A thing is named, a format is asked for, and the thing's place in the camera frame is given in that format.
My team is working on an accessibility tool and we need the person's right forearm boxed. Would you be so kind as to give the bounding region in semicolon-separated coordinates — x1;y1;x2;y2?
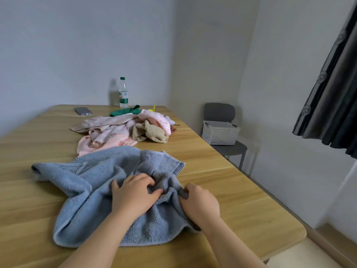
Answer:
200;217;268;268

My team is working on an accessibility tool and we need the white charging cable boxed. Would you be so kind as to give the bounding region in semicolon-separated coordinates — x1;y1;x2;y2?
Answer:
42;112;89;118

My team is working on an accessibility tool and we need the tan brown towel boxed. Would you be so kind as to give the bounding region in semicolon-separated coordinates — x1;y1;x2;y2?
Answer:
132;120;169;144

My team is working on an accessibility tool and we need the pale pink towel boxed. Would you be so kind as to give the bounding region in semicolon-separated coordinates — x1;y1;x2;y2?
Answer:
70;114;140;145

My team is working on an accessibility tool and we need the dark grey curtain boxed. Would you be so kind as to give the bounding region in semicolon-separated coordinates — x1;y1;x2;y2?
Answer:
292;0;357;159

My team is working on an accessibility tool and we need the clear green-label water bottle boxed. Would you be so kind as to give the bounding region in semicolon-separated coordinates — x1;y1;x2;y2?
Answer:
119;77;129;108

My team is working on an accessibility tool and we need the grey-blue towel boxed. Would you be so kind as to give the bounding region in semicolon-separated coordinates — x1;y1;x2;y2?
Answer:
31;146;186;248

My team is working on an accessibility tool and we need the person's right hand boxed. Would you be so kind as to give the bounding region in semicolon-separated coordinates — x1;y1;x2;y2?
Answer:
178;183;221;229

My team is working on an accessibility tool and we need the pink dotted cloth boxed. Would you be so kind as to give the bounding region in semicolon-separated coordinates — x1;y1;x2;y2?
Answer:
138;109;171;136

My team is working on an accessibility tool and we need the grey chair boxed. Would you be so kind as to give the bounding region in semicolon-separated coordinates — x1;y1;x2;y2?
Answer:
203;102;248;170

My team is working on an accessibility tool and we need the person's left forearm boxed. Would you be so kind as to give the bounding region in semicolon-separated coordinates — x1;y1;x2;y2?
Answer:
58;212;140;268

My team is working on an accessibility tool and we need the white plastic basket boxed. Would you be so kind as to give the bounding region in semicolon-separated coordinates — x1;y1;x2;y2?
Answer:
202;121;241;146

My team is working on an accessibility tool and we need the green cloth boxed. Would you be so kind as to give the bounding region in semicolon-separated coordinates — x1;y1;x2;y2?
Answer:
109;105;141;117

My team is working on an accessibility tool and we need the person's left hand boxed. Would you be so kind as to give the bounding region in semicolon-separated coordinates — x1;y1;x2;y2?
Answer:
111;173;164;221

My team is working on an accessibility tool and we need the wooden table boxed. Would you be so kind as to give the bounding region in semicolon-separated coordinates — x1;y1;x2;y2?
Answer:
0;105;307;268

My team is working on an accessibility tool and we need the salmon pink scalloped towel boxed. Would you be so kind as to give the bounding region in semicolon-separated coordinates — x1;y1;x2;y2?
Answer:
75;132;138;157

